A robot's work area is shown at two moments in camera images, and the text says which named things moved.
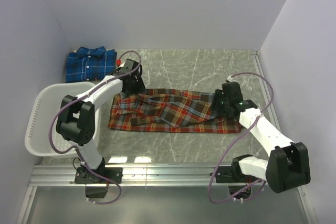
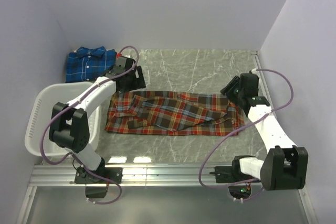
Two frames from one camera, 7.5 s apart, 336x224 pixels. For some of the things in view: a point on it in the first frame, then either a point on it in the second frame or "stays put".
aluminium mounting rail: x=146 y=175 stays put
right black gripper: x=219 y=95 -> x=228 y=91
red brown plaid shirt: x=170 y=110 stays put
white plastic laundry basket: x=47 y=99 stays put
